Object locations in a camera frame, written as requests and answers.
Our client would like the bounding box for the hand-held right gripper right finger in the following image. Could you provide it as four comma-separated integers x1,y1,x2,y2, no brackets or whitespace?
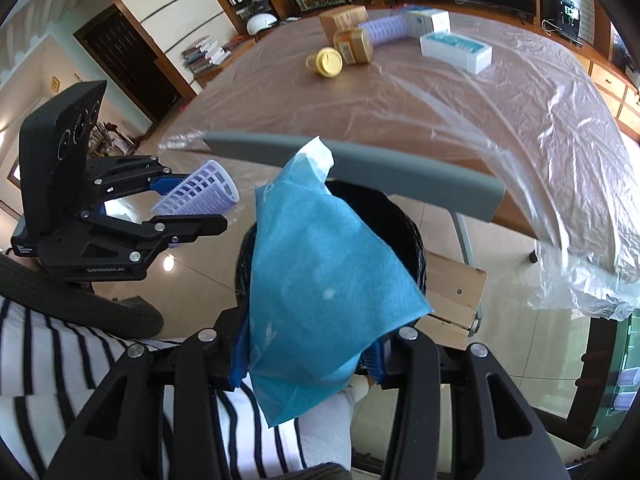
362,325,571,480

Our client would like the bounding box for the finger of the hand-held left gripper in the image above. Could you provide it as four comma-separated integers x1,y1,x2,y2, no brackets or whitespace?
82,155,192,211
42,212,229,267

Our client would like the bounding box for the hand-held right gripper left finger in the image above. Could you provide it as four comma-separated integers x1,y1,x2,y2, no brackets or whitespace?
45,307,253,480

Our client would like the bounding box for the white perforated plastic cup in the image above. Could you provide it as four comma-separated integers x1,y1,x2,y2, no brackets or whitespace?
150,160,240,218

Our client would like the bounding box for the blue cloth wipe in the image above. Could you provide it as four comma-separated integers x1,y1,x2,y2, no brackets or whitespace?
248,136,433,428

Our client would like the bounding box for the black trash bin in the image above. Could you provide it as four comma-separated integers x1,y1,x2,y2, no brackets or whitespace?
235,180,428,311

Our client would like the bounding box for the orange jar with gold lid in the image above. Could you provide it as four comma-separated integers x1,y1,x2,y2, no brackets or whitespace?
333,27,375,65

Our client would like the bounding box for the brown cardboard box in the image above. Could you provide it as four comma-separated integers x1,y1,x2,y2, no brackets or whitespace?
319,5,370,43

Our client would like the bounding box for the person's grey trouser leg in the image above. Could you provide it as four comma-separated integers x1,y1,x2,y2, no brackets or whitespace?
295,375,371,466

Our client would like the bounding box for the dark wooden door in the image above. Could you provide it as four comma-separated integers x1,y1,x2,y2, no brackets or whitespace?
74,5,196,126

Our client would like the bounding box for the stack of magazines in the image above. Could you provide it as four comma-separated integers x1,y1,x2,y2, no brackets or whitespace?
181,35,233,73

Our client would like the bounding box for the person's striped shirt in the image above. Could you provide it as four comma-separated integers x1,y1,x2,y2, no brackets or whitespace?
0,295,311,480

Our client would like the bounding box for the white dome lamp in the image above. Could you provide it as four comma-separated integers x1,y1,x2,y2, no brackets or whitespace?
243,10,282,36

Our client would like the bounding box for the yellow round lid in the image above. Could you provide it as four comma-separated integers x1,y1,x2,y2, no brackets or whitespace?
306,47,345,79

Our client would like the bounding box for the green glass side table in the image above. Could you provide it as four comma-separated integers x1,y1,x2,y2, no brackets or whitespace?
582,310,640,441

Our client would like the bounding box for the large lilac hair roller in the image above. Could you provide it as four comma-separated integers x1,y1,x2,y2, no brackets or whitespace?
357,15,412,47

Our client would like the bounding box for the clear plastic table cover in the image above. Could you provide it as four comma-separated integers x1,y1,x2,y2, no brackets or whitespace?
157,7,640,321

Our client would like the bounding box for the white cardboard box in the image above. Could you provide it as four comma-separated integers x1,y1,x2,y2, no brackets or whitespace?
400,7,451,38

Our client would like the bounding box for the white and teal box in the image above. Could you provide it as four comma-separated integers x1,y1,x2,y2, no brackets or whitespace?
419,31,493,75

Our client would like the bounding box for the black coffee machine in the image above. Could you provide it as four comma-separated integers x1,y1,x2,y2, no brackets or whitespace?
555,0,583,41

